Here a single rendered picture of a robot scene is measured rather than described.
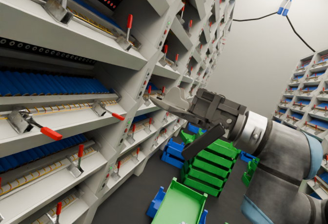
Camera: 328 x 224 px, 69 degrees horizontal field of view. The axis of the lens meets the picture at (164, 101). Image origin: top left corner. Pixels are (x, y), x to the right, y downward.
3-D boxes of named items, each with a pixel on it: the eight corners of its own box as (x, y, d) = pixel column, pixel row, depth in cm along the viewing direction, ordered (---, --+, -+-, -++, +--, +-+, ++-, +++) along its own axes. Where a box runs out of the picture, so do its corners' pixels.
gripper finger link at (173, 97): (157, 78, 55) (194, 93, 56) (147, 101, 56) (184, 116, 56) (156, 78, 52) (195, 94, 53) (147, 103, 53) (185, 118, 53)
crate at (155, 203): (202, 222, 137) (207, 210, 136) (198, 244, 118) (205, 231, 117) (155, 197, 143) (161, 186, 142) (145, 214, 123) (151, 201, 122)
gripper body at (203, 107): (199, 88, 60) (245, 106, 57) (186, 118, 61) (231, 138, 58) (196, 86, 52) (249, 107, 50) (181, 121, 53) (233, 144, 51)
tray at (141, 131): (153, 134, 156) (167, 120, 153) (112, 161, 97) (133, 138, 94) (132, 112, 158) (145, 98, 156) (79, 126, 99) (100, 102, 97)
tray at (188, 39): (188, 50, 148) (204, 33, 145) (167, 24, 89) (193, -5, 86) (165, 29, 151) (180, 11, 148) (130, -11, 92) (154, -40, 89)
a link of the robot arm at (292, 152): (316, 189, 46) (335, 141, 46) (253, 160, 48) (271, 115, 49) (297, 179, 55) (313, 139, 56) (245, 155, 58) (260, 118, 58)
